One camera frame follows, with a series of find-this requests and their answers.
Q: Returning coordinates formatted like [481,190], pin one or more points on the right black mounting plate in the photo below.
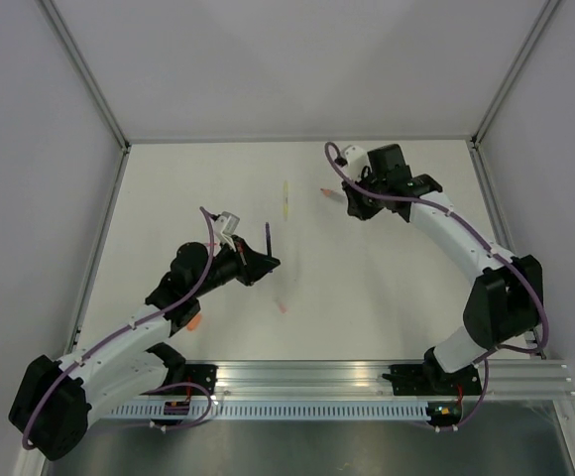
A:
[417,380]

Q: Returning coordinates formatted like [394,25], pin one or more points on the orange marker cap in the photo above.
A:
[195,321]

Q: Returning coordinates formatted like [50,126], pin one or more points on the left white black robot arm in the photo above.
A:
[59,400]

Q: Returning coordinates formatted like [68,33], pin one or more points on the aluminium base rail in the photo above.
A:
[509,380]

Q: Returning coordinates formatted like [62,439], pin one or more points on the right aluminium frame post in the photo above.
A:
[536,31]

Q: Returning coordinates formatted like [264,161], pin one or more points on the black mounting plate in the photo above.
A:
[203,375]
[417,380]

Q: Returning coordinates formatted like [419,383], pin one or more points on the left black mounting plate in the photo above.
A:
[203,375]

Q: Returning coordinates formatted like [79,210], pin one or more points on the aluminium frame post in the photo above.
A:
[81,67]
[536,31]

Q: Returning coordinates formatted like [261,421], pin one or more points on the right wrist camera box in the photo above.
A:
[355,160]

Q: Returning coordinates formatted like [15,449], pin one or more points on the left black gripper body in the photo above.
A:
[224,268]

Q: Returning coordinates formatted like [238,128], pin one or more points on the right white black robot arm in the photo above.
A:
[506,298]

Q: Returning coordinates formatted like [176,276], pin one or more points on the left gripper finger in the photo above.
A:
[258,267]
[249,254]

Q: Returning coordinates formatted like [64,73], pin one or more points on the white slotted cable duct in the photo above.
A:
[259,410]

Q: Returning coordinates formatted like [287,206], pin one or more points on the yellow highlighter pen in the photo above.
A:
[285,200]

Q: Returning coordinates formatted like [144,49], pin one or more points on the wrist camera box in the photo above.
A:
[355,160]
[224,228]

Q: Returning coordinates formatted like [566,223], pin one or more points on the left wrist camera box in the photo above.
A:
[224,228]

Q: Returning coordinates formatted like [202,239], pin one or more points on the left aluminium frame post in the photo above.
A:
[81,67]

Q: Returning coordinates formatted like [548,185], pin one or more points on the orange marker with clear cap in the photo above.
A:
[334,195]

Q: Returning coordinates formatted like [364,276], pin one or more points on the purple ink pen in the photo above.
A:
[268,236]

